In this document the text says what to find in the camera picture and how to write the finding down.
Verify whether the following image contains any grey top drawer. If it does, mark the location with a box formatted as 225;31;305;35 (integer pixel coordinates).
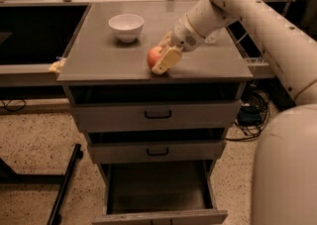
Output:
71;100;241;133

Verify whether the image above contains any grey middle drawer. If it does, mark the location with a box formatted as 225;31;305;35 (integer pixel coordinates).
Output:
88;141;226;164

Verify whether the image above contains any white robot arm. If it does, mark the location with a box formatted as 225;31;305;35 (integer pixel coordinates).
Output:
148;0;317;225

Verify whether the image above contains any black cable bundle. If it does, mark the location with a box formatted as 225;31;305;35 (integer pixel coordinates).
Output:
226;89;271;143

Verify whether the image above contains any white ceramic bowl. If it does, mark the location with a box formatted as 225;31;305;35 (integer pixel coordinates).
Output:
108;14;144;43

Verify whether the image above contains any clear plastic water bottle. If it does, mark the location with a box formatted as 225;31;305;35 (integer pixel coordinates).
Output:
205;30;221;45

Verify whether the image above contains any grey drawer cabinet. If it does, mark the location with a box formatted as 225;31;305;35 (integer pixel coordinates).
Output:
57;1;253;225

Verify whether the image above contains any yellow tape piece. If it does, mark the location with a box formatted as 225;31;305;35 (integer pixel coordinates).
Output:
49;57;66;74

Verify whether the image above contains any red apple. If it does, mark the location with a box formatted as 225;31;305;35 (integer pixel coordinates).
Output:
147;46;163;68

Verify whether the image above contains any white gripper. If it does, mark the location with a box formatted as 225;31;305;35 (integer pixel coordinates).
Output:
152;14;205;74

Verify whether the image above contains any grey bottom drawer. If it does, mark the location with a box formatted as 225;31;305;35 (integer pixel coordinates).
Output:
92;161;228;225

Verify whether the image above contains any black metal floor stand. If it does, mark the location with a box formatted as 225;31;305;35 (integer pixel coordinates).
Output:
0;144;83;225

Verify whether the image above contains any grey drawer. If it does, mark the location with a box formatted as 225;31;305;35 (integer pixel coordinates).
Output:
92;161;228;225
88;141;226;164
71;100;241;133

